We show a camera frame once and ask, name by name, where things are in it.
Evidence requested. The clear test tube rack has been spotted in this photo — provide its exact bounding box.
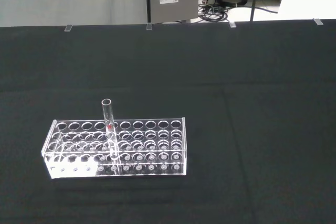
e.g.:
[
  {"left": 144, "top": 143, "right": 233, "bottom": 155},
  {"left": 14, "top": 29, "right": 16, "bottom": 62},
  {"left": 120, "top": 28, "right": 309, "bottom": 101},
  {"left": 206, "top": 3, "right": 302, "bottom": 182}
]
[{"left": 41, "top": 117, "right": 188, "bottom": 180}]

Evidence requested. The black bench cloth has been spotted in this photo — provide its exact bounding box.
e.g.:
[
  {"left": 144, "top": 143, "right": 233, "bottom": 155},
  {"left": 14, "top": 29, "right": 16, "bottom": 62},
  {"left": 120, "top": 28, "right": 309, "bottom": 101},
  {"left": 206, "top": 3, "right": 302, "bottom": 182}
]
[{"left": 0, "top": 18, "right": 336, "bottom": 224}]

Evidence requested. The black floor cable bundle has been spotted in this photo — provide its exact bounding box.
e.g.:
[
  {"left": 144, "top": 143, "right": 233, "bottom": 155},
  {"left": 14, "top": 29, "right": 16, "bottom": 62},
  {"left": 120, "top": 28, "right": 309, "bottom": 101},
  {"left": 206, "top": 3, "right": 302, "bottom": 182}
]
[{"left": 197, "top": 0, "right": 279, "bottom": 23}]

